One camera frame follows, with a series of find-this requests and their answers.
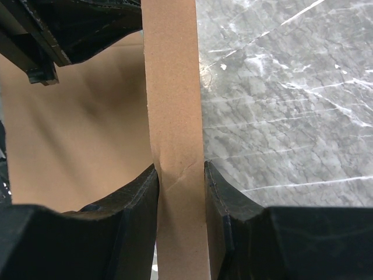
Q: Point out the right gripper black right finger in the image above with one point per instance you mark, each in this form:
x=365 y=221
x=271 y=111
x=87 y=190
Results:
x=248 y=241

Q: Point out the brown cardboard box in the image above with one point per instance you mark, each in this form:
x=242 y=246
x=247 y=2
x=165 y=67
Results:
x=135 y=104

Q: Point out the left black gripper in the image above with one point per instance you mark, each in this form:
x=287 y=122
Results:
x=37 y=36

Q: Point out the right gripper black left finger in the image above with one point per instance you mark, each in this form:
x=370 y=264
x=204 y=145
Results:
x=112 y=238

